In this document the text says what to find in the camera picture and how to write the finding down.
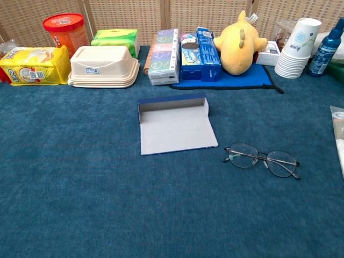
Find thin metal-frame eyeglasses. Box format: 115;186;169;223
221;142;301;181

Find brown paper roll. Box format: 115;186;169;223
142;34;158;76

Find pastel tissue multipack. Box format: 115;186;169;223
147;28;180;86

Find blue cookie box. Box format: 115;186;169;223
179;32;203;81

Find open blue carton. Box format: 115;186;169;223
196;26;222;83

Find blue cloth mat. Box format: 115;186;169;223
168;63;285;95

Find beige lidded lunch box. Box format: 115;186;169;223
67;46;141;89

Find yellow plush toy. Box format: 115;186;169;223
213;10;268;76

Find green tissue box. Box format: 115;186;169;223
90;28;141;59

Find small white box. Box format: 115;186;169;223
255;40;282;67

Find woven folding screen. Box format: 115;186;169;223
0;0;344;48

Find brown snack in clear pack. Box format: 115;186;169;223
273;20;298;52

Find orange canister with red lid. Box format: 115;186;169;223
42;12;91;59

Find yellow biscuit bag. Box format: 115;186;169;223
0;45;71;87

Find stack of white paper cups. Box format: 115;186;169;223
274;17;323;79

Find blue spray bottle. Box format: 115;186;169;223
307;16;344;78

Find cream cloth in plastic bag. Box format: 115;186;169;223
329;105;344;156

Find green plastic bottle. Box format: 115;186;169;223
326;60;344;81

